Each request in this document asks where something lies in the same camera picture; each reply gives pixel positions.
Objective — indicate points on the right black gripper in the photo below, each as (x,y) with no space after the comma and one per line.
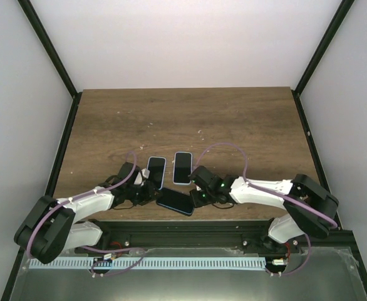
(196,202)

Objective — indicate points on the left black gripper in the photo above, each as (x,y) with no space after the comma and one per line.
(149,195)

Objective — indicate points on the black phone case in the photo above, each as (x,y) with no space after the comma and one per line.
(174,202)

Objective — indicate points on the light blue phone case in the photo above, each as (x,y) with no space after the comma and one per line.
(157,171)
(182,168)

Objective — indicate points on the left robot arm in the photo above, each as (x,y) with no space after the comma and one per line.
(57,225)

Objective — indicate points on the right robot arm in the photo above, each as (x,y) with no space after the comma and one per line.
(310,208)

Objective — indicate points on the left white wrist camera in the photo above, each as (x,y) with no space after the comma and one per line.
(145,173)

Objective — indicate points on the black aluminium front rail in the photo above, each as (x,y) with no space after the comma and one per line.
(248,236)

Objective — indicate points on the light blue slotted cable duct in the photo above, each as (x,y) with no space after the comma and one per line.
(155,263)

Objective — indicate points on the left black frame post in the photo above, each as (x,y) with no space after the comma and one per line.
(41,33)

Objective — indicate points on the black frame post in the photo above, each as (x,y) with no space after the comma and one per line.
(329,34)
(41,33)

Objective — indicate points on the right black frame post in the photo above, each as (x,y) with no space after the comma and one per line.
(329,34)

